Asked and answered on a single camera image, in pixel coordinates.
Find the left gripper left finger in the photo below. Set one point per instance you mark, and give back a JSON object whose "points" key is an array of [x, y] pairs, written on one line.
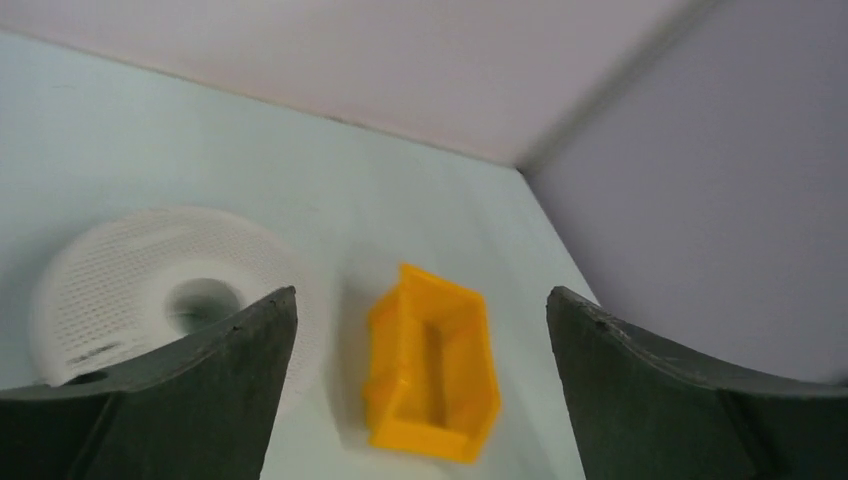
{"points": [[202, 407]]}

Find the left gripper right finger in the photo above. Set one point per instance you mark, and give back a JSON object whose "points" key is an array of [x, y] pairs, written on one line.
{"points": [[642, 406]]}

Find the white perforated cable spool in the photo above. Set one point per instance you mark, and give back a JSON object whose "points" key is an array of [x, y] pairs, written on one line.
{"points": [[135, 284]]}

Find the orange plastic bin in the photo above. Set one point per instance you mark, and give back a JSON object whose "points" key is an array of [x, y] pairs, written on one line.
{"points": [[432, 386]]}

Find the aluminium frame post right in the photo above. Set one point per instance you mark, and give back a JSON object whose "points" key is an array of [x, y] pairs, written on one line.
{"points": [[614, 84]]}

